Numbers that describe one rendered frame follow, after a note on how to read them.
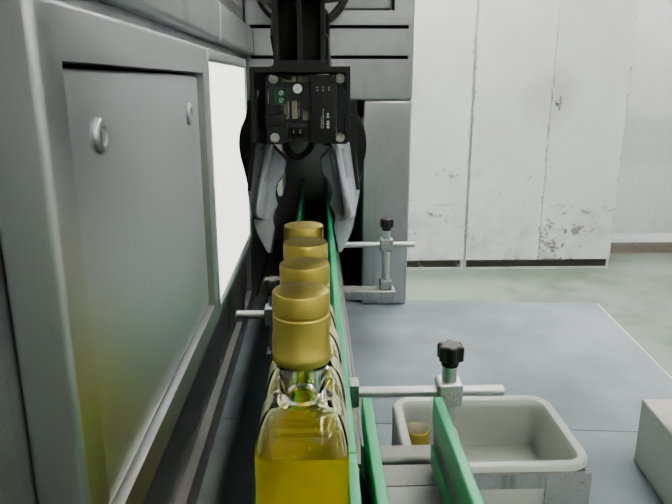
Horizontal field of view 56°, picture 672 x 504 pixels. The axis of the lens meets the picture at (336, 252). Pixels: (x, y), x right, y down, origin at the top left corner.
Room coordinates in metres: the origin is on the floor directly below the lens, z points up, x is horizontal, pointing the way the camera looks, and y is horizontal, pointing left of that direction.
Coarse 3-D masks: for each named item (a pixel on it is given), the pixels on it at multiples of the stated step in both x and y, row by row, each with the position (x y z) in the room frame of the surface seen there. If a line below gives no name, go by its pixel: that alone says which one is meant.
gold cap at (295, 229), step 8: (288, 224) 0.52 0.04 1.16; (296, 224) 0.52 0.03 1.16; (304, 224) 0.52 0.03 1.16; (312, 224) 0.52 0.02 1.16; (320, 224) 0.52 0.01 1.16; (288, 232) 0.51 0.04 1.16; (296, 232) 0.51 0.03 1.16; (304, 232) 0.51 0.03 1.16; (312, 232) 0.51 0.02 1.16; (320, 232) 0.52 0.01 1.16
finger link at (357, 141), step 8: (352, 104) 0.52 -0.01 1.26; (352, 112) 0.52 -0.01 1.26; (344, 120) 0.52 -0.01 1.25; (352, 120) 0.52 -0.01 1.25; (360, 120) 0.52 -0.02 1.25; (352, 128) 0.52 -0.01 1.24; (360, 128) 0.52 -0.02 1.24; (352, 136) 0.52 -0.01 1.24; (360, 136) 0.52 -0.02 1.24; (352, 144) 0.52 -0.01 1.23; (360, 144) 0.52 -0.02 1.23; (352, 152) 0.52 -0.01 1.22; (360, 152) 0.52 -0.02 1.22; (352, 160) 0.52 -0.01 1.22; (360, 160) 0.52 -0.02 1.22; (360, 168) 0.52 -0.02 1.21; (360, 176) 0.53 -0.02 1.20
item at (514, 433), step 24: (408, 408) 0.81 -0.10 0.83; (432, 408) 0.81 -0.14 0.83; (456, 408) 0.81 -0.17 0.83; (480, 408) 0.81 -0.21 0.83; (504, 408) 0.81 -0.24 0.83; (528, 408) 0.81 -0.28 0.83; (552, 408) 0.79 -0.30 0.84; (432, 432) 0.81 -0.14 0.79; (480, 432) 0.81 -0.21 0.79; (504, 432) 0.81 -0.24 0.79; (528, 432) 0.81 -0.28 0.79; (552, 432) 0.76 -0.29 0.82; (480, 456) 0.78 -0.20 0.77; (504, 456) 0.78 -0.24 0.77; (528, 456) 0.78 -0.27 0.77; (552, 456) 0.74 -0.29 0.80; (576, 456) 0.68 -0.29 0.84
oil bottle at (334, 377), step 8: (336, 360) 0.41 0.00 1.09; (272, 368) 0.40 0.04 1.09; (328, 368) 0.40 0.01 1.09; (336, 368) 0.40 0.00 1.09; (272, 376) 0.39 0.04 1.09; (328, 376) 0.39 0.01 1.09; (336, 376) 0.39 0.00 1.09; (272, 384) 0.39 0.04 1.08; (328, 384) 0.38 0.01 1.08; (336, 384) 0.39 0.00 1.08; (344, 384) 0.41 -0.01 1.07; (336, 392) 0.38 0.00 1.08; (344, 392) 0.39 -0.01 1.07; (264, 400) 0.39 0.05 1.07; (344, 400) 0.39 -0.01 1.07
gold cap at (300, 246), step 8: (288, 240) 0.47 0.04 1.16; (296, 240) 0.47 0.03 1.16; (304, 240) 0.47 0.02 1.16; (312, 240) 0.47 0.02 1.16; (320, 240) 0.47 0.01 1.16; (288, 248) 0.45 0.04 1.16; (296, 248) 0.45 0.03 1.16; (304, 248) 0.45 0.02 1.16; (312, 248) 0.45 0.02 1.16; (320, 248) 0.45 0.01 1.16; (288, 256) 0.45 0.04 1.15; (296, 256) 0.45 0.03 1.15; (304, 256) 0.45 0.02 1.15; (312, 256) 0.45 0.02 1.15; (320, 256) 0.45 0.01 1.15
